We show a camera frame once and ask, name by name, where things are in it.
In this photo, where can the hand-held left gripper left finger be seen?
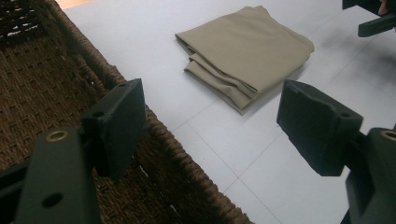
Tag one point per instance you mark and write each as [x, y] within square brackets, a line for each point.
[116, 124]

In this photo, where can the brown woven basket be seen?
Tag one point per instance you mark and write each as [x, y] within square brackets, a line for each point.
[46, 93]

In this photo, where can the beige cloth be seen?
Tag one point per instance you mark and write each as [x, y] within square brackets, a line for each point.
[246, 53]

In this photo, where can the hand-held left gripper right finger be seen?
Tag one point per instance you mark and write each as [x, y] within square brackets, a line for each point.
[314, 133]

